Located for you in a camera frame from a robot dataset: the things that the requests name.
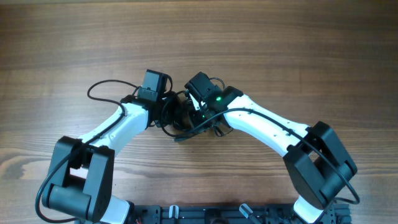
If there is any thick black cable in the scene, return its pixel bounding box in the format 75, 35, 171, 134
160, 77, 234, 142

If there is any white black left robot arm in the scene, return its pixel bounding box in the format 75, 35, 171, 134
35, 70, 174, 224

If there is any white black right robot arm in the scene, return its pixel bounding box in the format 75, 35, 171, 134
185, 72, 358, 223

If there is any black right camera cable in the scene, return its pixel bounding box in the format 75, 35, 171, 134
160, 90, 361, 224

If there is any black camera cable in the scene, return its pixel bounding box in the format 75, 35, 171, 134
34, 74, 174, 223
160, 90, 361, 224

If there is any black left camera cable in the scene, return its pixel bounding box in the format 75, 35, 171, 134
34, 74, 174, 223

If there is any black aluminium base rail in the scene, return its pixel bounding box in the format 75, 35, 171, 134
130, 203, 352, 224

